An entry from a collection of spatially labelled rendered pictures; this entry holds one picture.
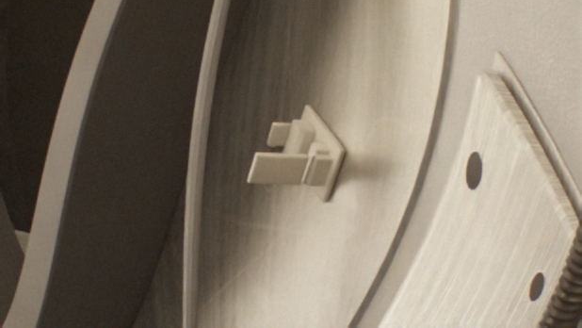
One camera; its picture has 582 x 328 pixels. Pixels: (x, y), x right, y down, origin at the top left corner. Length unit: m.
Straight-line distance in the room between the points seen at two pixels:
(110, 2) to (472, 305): 0.20
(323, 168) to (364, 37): 0.04
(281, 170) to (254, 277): 0.05
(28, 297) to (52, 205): 0.07
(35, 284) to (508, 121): 0.28
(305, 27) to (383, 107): 0.05
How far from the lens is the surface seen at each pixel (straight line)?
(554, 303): 0.77
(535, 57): 0.84
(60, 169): 1.01
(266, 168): 0.94
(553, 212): 0.81
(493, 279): 0.84
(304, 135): 0.95
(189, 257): 0.96
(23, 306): 1.08
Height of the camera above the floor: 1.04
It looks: 5 degrees down
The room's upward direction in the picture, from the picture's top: 5 degrees clockwise
